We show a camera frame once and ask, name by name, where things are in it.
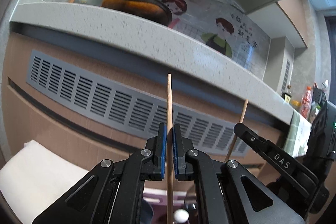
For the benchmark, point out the wooden chopstick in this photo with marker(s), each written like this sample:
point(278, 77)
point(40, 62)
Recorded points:
point(242, 113)
point(169, 103)

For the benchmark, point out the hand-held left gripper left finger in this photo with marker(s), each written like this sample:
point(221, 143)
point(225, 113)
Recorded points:
point(164, 150)

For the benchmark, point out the maroon plastic utensil holder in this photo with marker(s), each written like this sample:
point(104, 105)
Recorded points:
point(157, 193)

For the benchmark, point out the grey vent grille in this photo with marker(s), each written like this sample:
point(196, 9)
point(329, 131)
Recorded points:
point(105, 100)

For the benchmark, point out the green checked towel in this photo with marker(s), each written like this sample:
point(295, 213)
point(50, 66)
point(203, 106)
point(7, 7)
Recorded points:
point(296, 134)

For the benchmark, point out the cartoon wall poster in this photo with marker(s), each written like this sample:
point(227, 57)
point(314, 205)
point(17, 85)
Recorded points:
point(236, 37)

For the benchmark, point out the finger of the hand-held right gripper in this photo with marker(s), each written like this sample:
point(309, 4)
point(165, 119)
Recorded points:
point(249, 134)

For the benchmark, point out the small wall grille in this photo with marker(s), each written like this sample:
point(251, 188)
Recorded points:
point(287, 74)

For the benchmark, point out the dark spoon with white ball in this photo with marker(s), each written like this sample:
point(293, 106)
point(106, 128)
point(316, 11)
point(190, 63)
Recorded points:
point(181, 216)

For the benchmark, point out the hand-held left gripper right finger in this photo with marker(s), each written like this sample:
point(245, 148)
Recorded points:
point(175, 153)

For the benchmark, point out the plastic bottle with red contents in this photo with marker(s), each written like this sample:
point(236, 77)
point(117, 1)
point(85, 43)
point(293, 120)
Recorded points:
point(306, 103)

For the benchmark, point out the grey speckled kitchen counter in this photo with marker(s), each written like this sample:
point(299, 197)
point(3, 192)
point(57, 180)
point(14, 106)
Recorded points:
point(131, 29)

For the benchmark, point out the small dark box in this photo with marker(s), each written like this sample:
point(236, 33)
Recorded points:
point(286, 97)

